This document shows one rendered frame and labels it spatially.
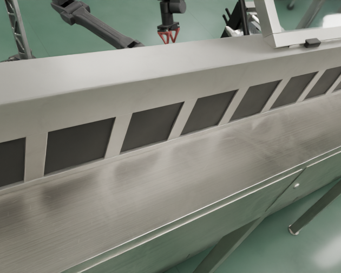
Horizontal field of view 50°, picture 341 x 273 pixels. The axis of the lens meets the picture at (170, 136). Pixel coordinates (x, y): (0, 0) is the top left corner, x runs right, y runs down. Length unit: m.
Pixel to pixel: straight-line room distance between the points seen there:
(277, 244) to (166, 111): 2.11
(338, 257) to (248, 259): 0.73
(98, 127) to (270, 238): 2.19
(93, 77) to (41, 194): 0.24
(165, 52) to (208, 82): 0.10
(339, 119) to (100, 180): 0.76
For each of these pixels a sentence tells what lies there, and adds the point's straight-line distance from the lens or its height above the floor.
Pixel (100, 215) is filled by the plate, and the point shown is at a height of 1.44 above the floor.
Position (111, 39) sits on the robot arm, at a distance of 1.54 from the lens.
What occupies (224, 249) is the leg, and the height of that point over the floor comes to 0.70.
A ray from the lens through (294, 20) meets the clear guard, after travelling 0.95.
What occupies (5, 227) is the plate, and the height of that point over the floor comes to 1.44.
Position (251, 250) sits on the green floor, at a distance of 2.60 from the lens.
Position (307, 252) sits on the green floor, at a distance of 2.85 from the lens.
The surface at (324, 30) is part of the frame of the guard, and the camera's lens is 1.01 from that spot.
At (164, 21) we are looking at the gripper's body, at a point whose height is 1.15.
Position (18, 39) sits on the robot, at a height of 0.49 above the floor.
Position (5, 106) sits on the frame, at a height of 1.65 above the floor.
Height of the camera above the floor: 2.02
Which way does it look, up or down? 44 degrees down
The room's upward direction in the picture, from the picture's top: 24 degrees clockwise
